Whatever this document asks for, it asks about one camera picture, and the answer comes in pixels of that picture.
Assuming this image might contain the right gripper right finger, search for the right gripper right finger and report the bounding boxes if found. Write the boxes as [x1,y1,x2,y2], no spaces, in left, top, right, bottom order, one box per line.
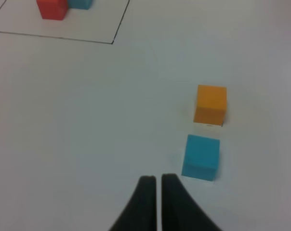
[161,174,220,231]

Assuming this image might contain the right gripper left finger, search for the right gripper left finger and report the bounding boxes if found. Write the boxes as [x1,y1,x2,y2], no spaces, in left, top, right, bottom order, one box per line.
[110,176,157,231]

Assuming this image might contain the orange block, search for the orange block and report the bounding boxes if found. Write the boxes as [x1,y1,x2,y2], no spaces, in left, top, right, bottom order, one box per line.
[193,85,227,126]

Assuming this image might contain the loose blue block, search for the loose blue block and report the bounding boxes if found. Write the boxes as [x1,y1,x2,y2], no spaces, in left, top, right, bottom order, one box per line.
[181,134,220,181]

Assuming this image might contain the blue template block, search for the blue template block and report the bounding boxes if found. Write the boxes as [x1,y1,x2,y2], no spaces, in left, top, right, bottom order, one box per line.
[67,0,93,10]

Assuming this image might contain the red template block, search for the red template block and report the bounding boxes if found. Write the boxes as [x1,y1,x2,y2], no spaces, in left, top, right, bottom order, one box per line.
[36,0,68,20]

